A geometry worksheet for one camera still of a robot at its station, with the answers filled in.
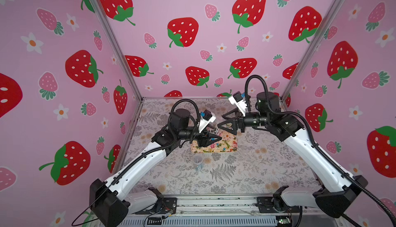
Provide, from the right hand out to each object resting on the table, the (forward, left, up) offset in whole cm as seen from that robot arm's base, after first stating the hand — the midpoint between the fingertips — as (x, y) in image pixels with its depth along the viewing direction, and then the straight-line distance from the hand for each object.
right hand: (220, 123), depth 61 cm
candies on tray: (+12, -8, -37) cm, 39 cm away
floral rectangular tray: (+12, -8, -37) cm, 39 cm away
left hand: (0, 0, -7) cm, 7 cm away
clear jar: (+1, +3, -5) cm, 6 cm away
